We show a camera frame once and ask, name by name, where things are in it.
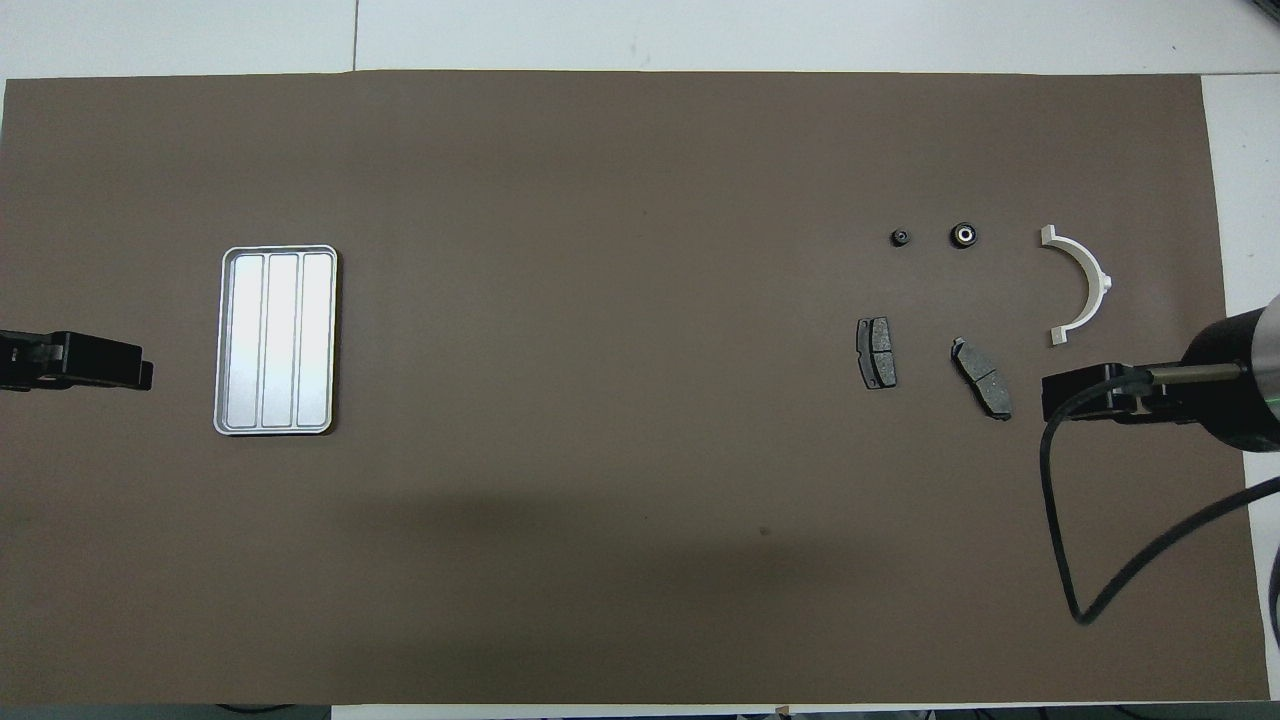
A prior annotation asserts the white curved half ring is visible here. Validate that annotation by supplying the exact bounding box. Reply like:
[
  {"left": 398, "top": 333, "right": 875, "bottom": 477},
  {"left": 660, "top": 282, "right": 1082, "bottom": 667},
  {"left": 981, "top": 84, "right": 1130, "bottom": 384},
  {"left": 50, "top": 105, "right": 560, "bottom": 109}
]
[{"left": 1040, "top": 225, "right": 1113, "bottom": 347}]

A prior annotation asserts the large brown table mat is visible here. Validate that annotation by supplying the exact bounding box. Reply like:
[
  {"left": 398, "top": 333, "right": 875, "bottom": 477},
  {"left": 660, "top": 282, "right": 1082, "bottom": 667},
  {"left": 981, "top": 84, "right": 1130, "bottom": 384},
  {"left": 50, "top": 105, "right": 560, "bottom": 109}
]
[{"left": 0, "top": 70, "right": 1271, "bottom": 706}]

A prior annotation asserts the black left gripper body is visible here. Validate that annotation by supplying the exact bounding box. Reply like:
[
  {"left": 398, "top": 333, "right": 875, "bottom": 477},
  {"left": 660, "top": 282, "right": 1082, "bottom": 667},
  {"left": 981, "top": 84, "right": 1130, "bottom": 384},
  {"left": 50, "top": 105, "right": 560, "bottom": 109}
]
[{"left": 0, "top": 331, "right": 67, "bottom": 393}]

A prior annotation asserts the silver metal ribbed tray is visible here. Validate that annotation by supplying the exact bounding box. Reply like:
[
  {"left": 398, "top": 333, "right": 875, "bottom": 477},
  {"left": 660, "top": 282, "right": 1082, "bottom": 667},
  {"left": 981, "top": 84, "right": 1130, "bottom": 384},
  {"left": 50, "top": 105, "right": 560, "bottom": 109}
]
[{"left": 213, "top": 245, "right": 339, "bottom": 437}]

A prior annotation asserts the small dark brake pad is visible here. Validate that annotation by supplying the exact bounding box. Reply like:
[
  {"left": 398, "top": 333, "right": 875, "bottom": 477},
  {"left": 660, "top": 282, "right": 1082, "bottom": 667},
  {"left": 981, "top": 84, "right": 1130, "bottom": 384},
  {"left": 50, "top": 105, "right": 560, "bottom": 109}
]
[{"left": 856, "top": 316, "right": 898, "bottom": 391}]

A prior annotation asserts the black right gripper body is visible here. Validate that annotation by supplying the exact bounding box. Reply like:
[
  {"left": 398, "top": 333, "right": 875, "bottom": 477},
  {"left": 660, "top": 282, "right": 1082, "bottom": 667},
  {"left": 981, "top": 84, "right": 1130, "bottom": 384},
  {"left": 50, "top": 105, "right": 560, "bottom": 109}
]
[{"left": 1128, "top": 366, "right": 1199, "bottom": 428}]

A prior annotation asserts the large dark brake pad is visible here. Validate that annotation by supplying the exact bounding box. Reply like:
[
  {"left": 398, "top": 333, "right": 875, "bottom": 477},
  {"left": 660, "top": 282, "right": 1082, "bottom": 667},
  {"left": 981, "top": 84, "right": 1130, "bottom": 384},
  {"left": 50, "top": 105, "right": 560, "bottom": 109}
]
[{"left": 949, "top": 337, "right": 1014, "bottom": 422}]

